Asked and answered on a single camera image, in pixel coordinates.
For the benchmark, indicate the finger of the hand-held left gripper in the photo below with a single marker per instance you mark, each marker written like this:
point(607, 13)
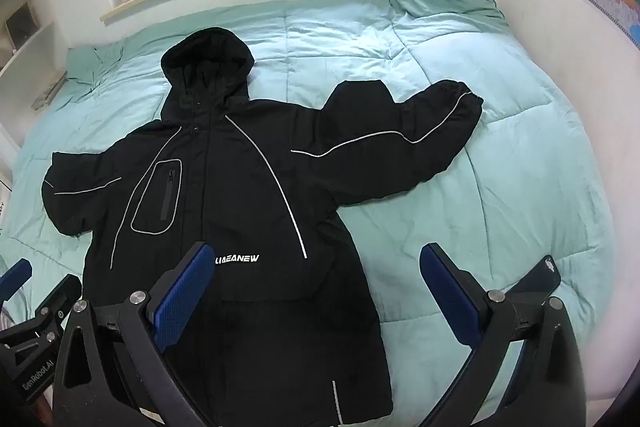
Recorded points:
point(15, 276)
point(62, 294)

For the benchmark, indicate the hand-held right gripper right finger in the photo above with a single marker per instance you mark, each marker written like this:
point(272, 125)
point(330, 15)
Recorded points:
point(450, 294)

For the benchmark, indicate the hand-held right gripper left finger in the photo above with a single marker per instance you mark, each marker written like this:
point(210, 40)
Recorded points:
point(184, 294)

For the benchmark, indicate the white bookshelf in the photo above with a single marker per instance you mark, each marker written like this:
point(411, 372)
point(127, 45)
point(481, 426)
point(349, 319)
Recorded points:
point(30, 42)

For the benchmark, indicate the black hooded jacket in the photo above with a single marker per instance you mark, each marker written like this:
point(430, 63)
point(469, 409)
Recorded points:
point(240, 187)

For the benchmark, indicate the light green quilt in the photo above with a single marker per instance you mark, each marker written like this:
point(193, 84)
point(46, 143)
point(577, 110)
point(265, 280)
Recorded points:
point(450, 187)

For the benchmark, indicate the dark blue smartphone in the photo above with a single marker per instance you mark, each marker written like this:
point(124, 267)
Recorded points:
point(547, 277)

